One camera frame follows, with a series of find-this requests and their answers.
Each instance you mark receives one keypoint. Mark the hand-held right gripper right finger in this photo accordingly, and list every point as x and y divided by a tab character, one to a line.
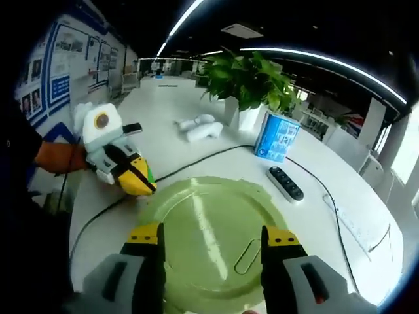
334	288

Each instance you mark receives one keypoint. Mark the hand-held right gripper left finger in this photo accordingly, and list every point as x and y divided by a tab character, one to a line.
98	288

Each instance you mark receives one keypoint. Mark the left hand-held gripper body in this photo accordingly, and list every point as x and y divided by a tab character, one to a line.
90	137

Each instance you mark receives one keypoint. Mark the green container lid with latches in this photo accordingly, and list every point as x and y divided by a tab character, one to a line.
212	235

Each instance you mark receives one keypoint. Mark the white tabletop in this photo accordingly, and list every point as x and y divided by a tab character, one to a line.
183	98

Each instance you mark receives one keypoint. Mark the person's right hand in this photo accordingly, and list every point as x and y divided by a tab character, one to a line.
253	311

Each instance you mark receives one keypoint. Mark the white flat strip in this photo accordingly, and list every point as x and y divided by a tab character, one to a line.
347	225

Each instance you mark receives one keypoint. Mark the white fabric roll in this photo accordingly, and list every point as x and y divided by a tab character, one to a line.
206	132
199	121

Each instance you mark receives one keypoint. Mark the person's dark clothing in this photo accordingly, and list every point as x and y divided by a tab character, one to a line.
29	235

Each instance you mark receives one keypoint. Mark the black remote control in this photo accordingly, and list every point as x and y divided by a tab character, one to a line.
285	184

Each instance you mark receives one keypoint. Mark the white plant pot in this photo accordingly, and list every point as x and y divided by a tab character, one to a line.
247	117

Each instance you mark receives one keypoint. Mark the green leafy plant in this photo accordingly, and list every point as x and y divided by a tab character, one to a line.
248	78

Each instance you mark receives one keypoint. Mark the blue printed box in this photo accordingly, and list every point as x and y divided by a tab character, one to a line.
278	137

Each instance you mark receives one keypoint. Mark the straight ceiling light strip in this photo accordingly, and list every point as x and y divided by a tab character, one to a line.
183	21

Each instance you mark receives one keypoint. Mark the ceiling air vent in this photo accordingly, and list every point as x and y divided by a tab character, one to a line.
242	31

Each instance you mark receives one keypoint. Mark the long curved ceiling light strip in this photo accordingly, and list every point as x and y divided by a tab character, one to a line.
327	60

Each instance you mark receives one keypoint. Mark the blue white wall display board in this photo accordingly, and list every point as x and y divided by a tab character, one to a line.
62	65

